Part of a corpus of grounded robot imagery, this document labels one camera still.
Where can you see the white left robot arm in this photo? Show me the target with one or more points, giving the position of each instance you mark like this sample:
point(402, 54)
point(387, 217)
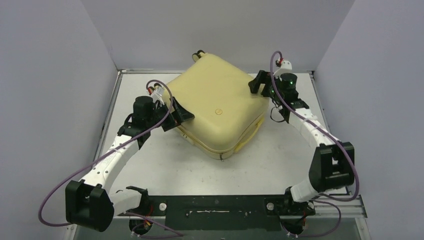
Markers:
point(89, 202)

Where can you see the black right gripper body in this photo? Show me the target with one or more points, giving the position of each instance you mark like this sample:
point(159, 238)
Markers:
point(263, 84)

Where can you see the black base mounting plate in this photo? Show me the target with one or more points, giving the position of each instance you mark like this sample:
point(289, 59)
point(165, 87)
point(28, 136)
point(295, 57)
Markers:
point(226, 212)

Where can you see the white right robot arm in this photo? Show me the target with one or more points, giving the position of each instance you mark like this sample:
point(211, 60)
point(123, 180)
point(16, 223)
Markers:
point(332, 164)

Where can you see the yellow suitcase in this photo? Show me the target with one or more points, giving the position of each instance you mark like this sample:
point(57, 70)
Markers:
point(226, 114)

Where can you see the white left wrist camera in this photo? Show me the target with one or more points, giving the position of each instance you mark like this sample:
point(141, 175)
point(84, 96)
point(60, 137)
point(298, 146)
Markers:
point(156, 92)

